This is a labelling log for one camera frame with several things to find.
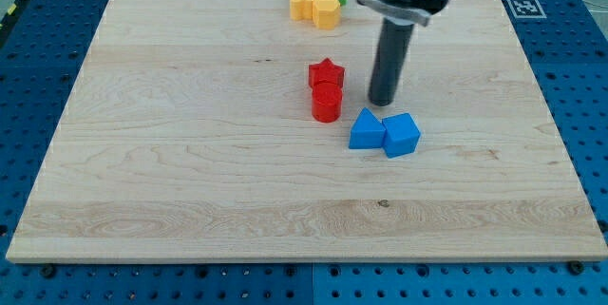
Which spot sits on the red star block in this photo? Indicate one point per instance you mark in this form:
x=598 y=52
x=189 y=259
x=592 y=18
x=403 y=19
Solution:
x=326 y=72

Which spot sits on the red cylinder block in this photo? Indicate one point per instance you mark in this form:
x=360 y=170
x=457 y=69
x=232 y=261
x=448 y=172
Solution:
x=326 y=102

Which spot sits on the blue triangle block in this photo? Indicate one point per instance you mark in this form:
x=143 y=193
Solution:
x=367 y=132

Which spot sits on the blue cube block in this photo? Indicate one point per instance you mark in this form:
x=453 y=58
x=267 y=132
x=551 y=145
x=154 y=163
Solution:
x=402 y=135

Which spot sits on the light wooden board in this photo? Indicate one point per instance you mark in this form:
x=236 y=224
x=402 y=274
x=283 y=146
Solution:
x=188 y=137

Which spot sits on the yellow hexagon block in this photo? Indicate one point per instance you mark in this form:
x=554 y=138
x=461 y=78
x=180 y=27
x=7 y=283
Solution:
x=326 y=13

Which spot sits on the yellow heart block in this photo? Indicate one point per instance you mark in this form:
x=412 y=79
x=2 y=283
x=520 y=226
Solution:
x=301 y=9

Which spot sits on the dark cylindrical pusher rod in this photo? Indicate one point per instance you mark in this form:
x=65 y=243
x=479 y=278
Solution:
x=388 y=62

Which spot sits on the white fiducial marker tag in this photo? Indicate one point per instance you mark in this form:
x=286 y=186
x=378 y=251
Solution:
x=526 y=9

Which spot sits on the black bolt left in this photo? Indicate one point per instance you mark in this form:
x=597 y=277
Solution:
x=47 y=271

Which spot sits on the black bolt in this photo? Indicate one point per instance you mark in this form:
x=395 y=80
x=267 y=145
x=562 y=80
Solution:
x=47 y=271
x=575 y=267

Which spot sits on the black bolt right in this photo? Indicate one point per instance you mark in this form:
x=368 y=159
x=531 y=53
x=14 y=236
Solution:
x=575 y=267

